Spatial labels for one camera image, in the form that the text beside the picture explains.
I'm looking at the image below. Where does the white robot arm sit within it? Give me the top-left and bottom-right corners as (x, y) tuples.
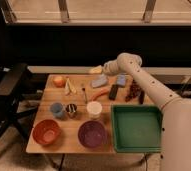
(102, 53), (191, 171)

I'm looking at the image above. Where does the purple bowl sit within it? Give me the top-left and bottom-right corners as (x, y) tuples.
(78, 120), (107, 148)

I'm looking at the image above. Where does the orange bowl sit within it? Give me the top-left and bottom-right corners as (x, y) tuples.
(32, 119), (61, 146)

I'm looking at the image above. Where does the orange carrot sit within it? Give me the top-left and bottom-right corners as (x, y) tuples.
(90, 88), (110, 101)

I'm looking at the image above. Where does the small dark spoon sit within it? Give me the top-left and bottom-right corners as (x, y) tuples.
(82, 87), (88, 104)

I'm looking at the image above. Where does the blue sponge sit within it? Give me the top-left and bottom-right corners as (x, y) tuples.
(116, 74), (126, 87)

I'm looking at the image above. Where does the black rectangular block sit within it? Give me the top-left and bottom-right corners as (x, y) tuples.
(109, 84), (119, 100)

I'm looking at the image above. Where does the peeled banana toy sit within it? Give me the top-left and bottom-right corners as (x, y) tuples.
(64, 78), (77, 95)

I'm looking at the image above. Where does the white cup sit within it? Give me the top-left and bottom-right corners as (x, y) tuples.
(86, 101), (103, 119)

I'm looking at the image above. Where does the red apple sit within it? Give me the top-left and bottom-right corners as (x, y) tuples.
(53, 76), (66, 88)

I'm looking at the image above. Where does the dark red grapes bunch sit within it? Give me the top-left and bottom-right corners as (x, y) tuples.
(125, 81), (142, 102)

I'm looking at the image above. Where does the striped metal cup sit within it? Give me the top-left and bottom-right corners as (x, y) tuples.
(66, 104), (77, 118)

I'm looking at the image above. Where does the dark marker pen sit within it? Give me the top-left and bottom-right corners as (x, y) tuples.
(139, 91), (145, 104)

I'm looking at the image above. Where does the blue cup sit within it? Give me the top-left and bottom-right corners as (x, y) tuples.
(50, 103), (64, 118)

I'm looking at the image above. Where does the green plastic tray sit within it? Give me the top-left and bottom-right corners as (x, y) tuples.
(111, 105), (162, 153)

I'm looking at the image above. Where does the black office chair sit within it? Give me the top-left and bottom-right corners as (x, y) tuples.
(0, 63), (37, 140)

